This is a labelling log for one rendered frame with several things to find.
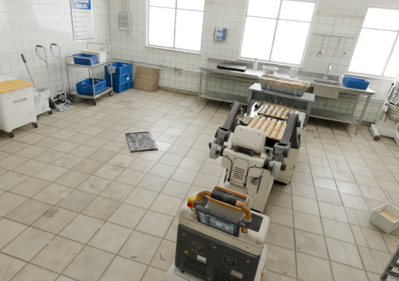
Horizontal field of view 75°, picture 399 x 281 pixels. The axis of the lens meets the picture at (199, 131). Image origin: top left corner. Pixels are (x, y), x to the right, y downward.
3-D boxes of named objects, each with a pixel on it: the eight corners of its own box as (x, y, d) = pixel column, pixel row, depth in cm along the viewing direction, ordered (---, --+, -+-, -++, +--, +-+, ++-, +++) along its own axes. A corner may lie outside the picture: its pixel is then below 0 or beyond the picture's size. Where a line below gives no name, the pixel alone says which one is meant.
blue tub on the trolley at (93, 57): (81, 60, 535) (80, 53, 529) (98, 63, 529) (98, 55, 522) (71, 63, 508) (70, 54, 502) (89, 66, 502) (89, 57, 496)
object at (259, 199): (247, 176, 350) (260, 114, 313) (273, 185, 338) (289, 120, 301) (231, 207, 291) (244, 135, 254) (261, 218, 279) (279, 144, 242)
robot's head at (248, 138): (260, 151, 168) (266, 130, 172) (229, 142, 175) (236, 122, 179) (260, 157, 181) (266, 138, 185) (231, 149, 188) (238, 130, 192)
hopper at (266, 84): (260, 84, 330) (263, 73, 324) (307, 93, 311) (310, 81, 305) (255, 89, 306) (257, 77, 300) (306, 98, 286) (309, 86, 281)
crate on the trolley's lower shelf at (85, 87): (90, 86, 589) (89, 77, 581) (106, 88, 586) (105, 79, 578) (76, 92, 539) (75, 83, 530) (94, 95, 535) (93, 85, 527)
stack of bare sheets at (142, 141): (125, 134, 428) (125, 133, 427) (149, 132, 443) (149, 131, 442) (130, 152, 378) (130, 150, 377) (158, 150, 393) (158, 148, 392)
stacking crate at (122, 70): (117, 69, 666) (117, 61, 658) (132, 72, 659) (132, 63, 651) (104, 73, 613) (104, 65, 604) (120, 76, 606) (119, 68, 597)
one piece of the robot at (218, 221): (246, 245, 151) (247, 229, 135) (190, 222, 163) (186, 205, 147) (251, 227, 158) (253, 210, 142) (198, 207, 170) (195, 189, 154)
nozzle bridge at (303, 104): (250, 107, 348) (255, 82, 334) (307, 120, 324) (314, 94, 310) (243, 114, 321) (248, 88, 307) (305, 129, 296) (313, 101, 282)
